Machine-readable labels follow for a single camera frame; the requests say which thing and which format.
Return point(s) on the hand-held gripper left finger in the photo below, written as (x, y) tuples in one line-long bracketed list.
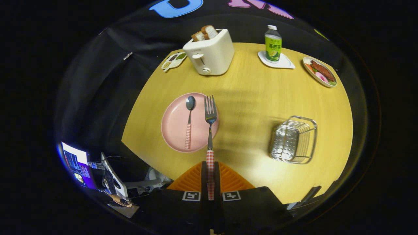
[(204, 182)]

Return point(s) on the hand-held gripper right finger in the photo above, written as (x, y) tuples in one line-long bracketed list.
[(217, 182)]

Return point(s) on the pink round plate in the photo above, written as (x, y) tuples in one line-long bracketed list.
[(173, 124)]

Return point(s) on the white paper sheet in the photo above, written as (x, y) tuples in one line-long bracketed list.
[(125, 211)]

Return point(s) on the white divided condiment dish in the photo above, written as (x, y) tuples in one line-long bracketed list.
[(173, 62)]

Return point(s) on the white toaster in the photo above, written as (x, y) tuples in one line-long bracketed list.
[(212, 55)]

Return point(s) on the white square coaster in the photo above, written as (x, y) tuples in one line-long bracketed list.
[(287, 62)]

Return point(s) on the black backdrop cloth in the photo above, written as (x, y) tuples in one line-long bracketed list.
[(98, 81)]

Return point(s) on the toast bread slice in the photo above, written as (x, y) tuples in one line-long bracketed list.
[(198, 36), (210, 32)]

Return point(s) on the white oval food plate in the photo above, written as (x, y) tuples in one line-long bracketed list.
[(308, 67)]

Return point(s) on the white cloth clip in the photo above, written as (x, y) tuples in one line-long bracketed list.
[(127, 55)]

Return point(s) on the pink round food slice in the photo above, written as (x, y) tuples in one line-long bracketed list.
[(321, 77)]

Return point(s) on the green label drink bottle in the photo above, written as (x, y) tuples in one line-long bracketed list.
[(273, 44)]

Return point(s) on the brown meat slice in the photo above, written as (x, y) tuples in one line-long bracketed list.
[(322, 70)]

